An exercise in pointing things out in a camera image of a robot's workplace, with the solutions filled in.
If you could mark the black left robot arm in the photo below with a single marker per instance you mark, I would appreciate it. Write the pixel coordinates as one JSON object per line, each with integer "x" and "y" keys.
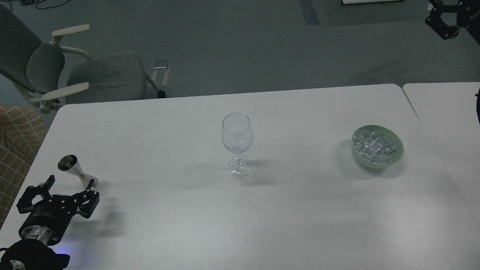
{"x": 31, "y": 254}

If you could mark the clear wine glass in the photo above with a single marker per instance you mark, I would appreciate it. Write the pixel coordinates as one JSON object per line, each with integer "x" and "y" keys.
{"x": 237, "y": 137}

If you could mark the beige checkered cushion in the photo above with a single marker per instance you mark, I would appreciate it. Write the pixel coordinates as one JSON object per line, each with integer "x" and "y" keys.
{"x": 22, "y": 132}

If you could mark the green bowl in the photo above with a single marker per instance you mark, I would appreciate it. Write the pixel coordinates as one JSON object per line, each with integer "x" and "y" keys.
{"x": 398, "y": 155}

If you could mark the grey office chair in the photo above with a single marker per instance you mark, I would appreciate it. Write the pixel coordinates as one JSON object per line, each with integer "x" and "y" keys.
{"x": 49, "y": 76}

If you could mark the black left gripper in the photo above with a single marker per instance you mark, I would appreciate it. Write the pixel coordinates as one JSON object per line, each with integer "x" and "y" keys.
{"x": 49, "y": 218}

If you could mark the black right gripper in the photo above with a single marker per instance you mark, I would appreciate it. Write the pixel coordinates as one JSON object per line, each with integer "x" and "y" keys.
{"x": 468, "y": 17}

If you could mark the steel double jigger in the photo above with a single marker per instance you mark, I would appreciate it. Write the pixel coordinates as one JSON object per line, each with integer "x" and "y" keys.
{"x": 71, "y": 165}

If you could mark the clear ice cubes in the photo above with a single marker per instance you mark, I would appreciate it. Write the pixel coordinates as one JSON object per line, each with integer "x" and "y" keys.
{"x": 373, "y": 147}

